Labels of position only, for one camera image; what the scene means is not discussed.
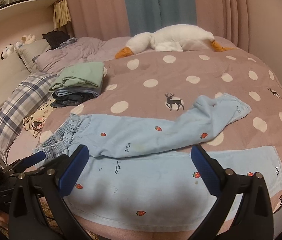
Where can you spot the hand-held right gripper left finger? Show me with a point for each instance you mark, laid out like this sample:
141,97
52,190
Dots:
73,171

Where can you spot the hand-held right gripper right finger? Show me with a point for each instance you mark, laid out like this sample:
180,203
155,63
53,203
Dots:
205,172

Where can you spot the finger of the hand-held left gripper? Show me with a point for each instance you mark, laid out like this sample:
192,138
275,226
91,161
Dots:
34,157

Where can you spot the light blue denim shorts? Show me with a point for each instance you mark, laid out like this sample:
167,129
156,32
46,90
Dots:
141,135

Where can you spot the pink bed sheet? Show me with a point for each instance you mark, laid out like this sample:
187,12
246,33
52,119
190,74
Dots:
27,143

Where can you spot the cartoon print cloth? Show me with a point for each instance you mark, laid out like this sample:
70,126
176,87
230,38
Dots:
34,123

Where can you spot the blue plaid pillow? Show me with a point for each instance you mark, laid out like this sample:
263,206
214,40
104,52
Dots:
23,100

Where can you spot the dark folded jeans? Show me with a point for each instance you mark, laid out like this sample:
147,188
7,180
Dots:
66,102

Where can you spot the green folded garment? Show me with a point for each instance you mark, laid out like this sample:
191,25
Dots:
81,75

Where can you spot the grey pillow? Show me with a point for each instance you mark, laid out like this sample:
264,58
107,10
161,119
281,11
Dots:
33,50

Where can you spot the mauve polka dot blanket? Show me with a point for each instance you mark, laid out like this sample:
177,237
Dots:
156,75

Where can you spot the lavender quilt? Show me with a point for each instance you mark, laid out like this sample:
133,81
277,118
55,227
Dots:
76,51

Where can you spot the cream plush toy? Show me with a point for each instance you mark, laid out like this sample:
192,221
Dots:
28,38

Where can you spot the black garment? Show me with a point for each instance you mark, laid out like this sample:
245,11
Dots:
54,38

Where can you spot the small blue plaid cloth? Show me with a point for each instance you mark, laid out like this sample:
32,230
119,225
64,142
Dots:
69,42

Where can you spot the white goose plush toy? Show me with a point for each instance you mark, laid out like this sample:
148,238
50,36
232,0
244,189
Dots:
180,35

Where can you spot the yellow fringed cloth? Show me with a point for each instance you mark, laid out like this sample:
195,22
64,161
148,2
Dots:
61,13

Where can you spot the pink curtain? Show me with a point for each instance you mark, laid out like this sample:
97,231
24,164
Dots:
243,7
96,7

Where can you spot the blue curtain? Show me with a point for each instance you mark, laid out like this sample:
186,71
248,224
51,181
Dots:
156,2

